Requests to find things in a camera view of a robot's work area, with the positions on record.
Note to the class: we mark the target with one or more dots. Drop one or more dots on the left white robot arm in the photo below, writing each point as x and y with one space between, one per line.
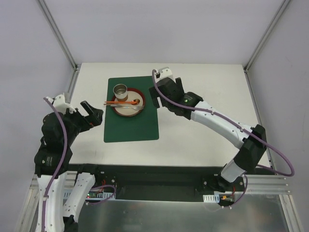
60 128

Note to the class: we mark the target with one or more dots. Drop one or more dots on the orange knife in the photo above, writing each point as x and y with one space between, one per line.
120 102

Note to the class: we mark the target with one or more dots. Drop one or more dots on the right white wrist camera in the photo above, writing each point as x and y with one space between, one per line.
163 73

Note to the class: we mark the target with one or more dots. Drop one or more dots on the left white cable duct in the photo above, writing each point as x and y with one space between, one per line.
92 196

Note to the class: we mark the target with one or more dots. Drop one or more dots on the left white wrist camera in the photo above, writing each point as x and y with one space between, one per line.
60 104

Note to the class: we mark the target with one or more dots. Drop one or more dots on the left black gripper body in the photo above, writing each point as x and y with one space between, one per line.
80 118

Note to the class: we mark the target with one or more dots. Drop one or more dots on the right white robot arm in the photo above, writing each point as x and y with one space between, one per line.
245 138

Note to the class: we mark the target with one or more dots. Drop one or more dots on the green placemat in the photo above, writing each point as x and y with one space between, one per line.
134 126

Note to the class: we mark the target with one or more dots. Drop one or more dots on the right aluminium frame post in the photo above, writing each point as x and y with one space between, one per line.
267 33

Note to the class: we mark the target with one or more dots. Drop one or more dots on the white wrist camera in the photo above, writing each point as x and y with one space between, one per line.
60 104
163 73

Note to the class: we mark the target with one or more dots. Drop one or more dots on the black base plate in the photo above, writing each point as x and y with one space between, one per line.
158 183

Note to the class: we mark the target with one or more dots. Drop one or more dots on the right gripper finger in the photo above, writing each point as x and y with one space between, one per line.
155 102
179 84

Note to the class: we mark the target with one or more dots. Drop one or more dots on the copper spoon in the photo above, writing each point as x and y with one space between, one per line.
135 101

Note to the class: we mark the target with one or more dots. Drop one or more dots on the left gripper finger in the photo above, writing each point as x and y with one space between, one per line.
88 108
96 118

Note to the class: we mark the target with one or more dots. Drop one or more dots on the left aluminium frame post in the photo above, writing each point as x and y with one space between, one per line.
57 33

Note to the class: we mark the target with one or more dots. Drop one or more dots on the steel cup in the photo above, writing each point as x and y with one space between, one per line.
120 92

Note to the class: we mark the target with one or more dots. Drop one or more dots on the silver fork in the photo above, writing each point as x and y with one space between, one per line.
136 108

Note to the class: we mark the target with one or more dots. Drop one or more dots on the aluminium front rail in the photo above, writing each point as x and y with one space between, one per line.
258 184

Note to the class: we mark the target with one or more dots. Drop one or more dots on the right white cable duct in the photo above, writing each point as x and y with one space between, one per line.
215 198

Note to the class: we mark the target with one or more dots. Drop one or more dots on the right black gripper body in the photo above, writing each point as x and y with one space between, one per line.
166 87

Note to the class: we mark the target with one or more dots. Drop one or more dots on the aluminium frame post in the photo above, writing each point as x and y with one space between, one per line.
267 33
57 33

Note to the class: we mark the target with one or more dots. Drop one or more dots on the white cable duct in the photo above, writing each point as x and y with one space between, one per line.
92 196
215 198

